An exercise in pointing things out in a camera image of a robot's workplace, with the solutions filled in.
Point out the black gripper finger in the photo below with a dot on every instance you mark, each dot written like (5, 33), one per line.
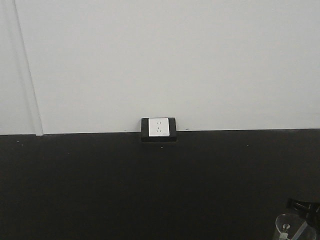
(308, 211)

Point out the clear glass beaker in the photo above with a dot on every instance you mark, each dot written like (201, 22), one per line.
(286, 225)

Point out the black socket housing box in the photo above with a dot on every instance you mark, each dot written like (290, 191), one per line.
(171, 138)

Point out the white wall power socket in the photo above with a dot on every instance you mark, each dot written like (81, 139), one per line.
(158, 127)

